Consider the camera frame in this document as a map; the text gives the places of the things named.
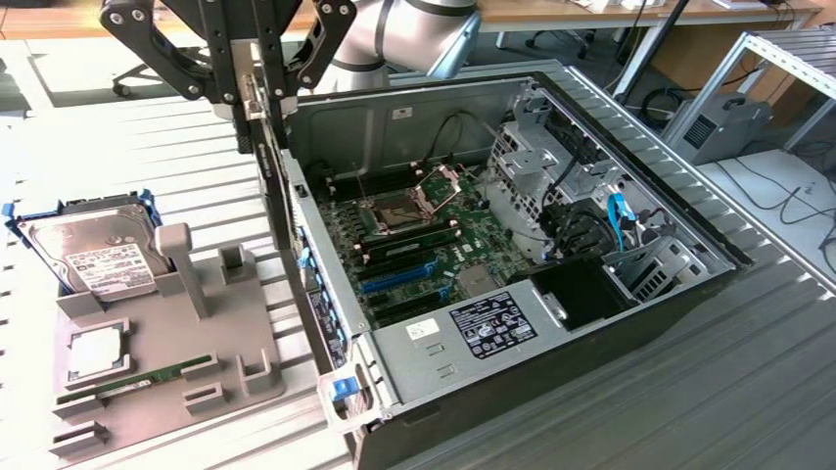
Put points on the grey parts rack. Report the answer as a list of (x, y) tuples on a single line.
[(163, 338)]

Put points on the metal socket cover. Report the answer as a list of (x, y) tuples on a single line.
[(455, 183)]

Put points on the blue disk caddy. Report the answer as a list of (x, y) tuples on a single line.
[(149, 203)]

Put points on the silver disk bay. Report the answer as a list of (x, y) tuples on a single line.
[(654, 279)]

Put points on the CPU socket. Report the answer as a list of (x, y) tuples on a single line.
[(395, 215)]

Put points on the silver hard disk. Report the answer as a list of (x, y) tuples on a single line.
[(98, 264)]

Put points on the light wooden desk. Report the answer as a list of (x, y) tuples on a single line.
[(719, 14), (53, 24)]

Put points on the aluminium slat table frame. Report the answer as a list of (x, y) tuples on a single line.
[(803, 54)]

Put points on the grey controller box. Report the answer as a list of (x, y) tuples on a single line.
[(731, 132)]

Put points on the empty black RAM slot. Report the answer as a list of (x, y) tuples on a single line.
[(402, 230), (405, 237)]

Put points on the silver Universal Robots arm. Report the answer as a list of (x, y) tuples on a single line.
[(405, 29)]

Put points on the low-profile graphics card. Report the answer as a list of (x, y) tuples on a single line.
[(275, 196)]

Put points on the green RAM stick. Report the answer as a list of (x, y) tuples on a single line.
[(147, 377)]

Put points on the thin locking lever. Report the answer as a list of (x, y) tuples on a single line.
[(361, 183)]

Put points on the silver CPU chip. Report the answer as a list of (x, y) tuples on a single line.
[(98, 352)]

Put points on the silver chipset heatsink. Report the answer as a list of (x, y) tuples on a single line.
[(478, 283)]

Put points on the black RAM stick white label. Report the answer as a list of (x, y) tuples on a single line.
[(409, 247)]

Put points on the green motherboard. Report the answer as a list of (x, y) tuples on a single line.
[(483, 230)]

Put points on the blue case release latch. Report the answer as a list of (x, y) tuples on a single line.
[(343, 389)]

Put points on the blue expansion slot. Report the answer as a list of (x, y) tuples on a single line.
[(395, 281)]

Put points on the silver drive cage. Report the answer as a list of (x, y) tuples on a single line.
[(517, 210)]

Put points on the silver power supply unit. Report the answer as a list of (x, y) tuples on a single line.
[(425, 377)]

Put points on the open black PC case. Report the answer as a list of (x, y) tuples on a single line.
[(589, 391)]

